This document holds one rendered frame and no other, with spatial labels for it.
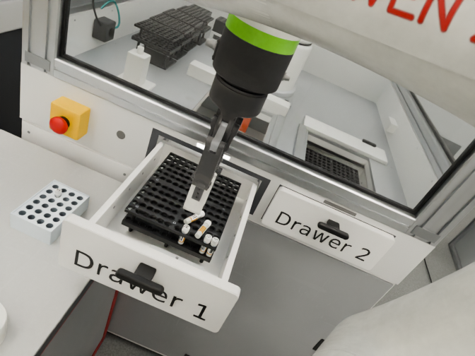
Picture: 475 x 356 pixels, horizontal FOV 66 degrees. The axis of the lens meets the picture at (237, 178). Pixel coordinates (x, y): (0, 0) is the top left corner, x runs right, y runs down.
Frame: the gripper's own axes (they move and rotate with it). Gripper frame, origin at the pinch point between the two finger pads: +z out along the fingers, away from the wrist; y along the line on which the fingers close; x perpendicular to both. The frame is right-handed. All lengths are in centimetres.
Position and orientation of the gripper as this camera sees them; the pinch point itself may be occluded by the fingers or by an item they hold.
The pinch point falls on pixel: (199, 191)
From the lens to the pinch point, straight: 60.0
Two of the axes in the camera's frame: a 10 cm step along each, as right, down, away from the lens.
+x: 9.1, 4.0, 0.2
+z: -3.5, 7.5, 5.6
